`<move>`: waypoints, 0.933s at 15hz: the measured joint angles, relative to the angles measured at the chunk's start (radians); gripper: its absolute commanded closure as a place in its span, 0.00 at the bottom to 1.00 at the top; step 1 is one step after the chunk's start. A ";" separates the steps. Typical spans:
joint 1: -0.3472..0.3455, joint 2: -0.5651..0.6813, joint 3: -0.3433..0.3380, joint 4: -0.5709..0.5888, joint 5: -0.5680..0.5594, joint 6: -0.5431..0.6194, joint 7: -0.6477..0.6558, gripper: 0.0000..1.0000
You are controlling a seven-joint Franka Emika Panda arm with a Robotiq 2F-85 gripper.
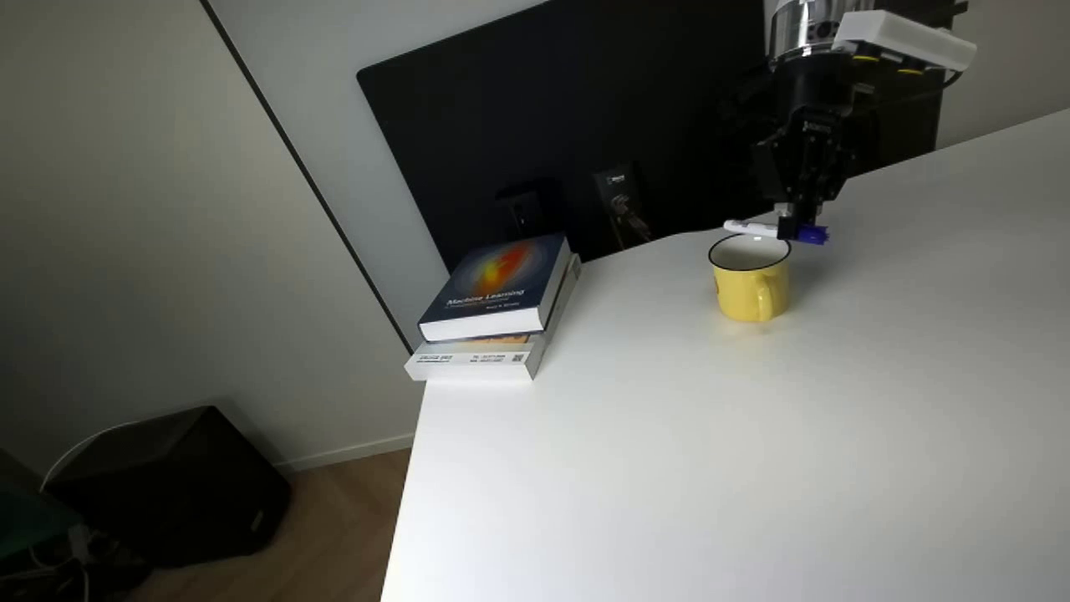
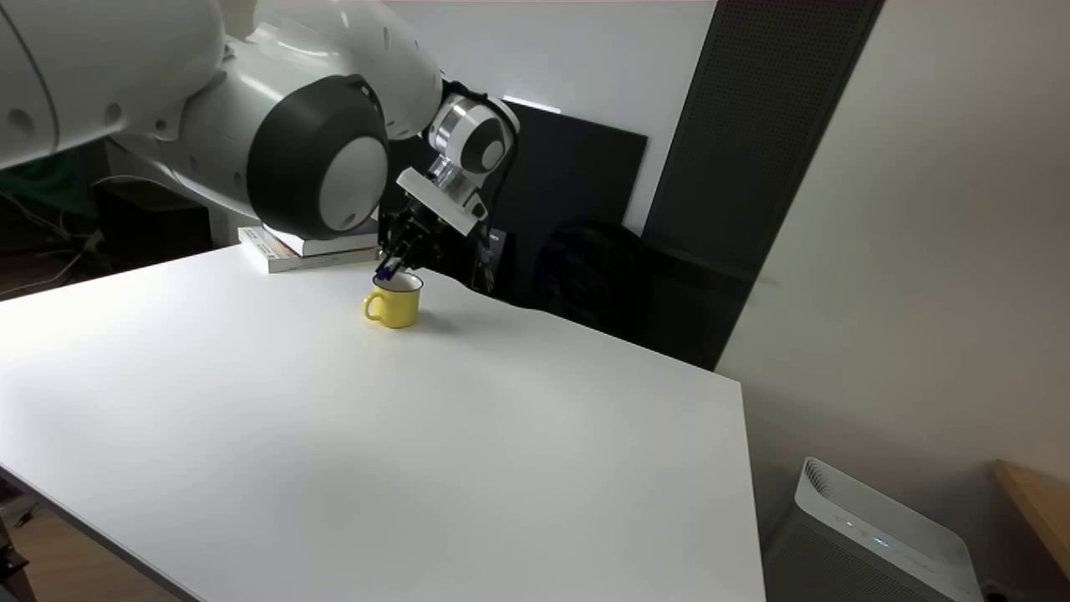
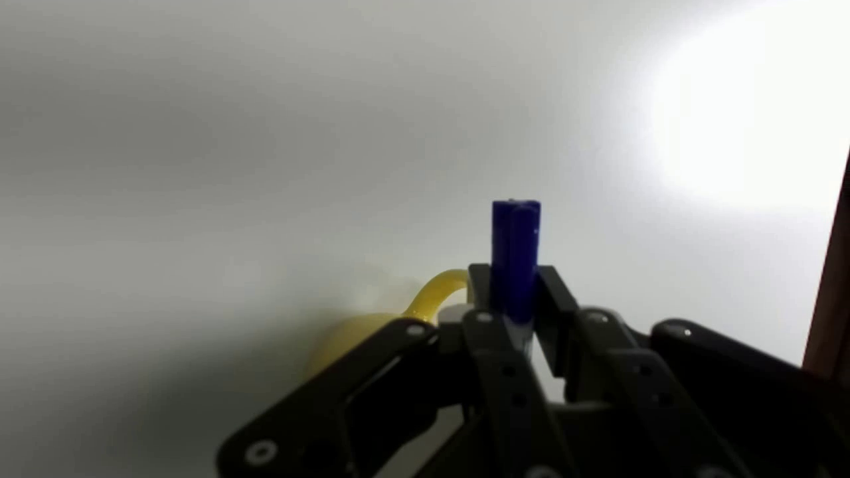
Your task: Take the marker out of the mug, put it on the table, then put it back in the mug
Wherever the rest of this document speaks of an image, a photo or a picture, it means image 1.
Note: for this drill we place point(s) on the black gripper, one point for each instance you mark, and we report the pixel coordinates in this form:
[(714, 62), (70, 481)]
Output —
[(821, 105)]

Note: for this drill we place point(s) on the yellow enamel mug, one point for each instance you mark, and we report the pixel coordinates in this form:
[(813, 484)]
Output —
[(753, 292)]

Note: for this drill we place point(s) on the dark blue book orange cover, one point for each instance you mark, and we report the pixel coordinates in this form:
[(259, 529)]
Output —
[(496, 286)]

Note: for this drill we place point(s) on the white paperback book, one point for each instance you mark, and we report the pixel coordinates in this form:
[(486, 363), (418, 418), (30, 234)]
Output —
[(478, 363)]

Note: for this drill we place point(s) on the black box on floor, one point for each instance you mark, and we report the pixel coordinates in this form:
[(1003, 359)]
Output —
[(169, 485)]

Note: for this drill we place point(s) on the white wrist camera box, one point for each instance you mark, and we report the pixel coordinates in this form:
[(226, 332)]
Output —
[(906, 42)]

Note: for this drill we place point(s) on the wall socket with black plug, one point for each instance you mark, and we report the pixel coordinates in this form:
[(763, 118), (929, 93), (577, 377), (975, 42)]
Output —
[(620, 195)]

